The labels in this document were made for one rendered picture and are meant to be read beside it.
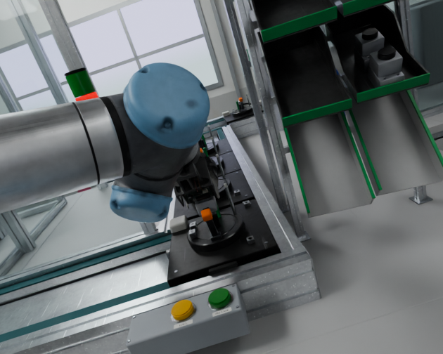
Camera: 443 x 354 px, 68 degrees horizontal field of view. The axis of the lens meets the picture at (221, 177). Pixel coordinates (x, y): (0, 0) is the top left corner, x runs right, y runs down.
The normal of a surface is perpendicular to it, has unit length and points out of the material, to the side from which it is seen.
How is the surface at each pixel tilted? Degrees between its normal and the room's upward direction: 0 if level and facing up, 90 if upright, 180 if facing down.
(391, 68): 115
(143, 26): 90
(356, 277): 0
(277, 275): 90
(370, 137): 45
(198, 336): 90
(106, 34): 90
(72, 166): 101
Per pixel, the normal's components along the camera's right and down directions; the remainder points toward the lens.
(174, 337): 0.09, 0.33
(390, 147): -0.26, -0.36
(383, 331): -0.29, -0.89
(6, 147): 0.41, -0.19
